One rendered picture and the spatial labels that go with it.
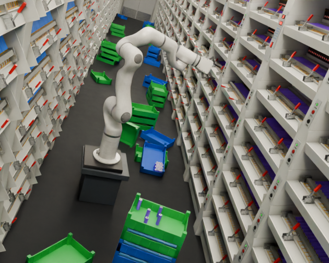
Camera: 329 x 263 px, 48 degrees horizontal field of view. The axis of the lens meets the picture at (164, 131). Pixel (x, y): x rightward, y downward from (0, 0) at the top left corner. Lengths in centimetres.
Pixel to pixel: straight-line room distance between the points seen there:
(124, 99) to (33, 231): 95
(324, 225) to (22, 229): 163
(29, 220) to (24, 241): 18
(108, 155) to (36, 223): 61
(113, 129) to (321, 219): 143
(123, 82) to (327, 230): 143
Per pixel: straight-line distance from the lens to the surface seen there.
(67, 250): 225
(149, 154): 328
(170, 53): 242
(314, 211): 153
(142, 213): 198
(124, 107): 231
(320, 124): 161
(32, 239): 230
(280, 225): 172
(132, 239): 191
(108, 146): 247
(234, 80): 292
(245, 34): 286
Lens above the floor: 155
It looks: 22 degrees down
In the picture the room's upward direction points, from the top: 19 degrees clockwise
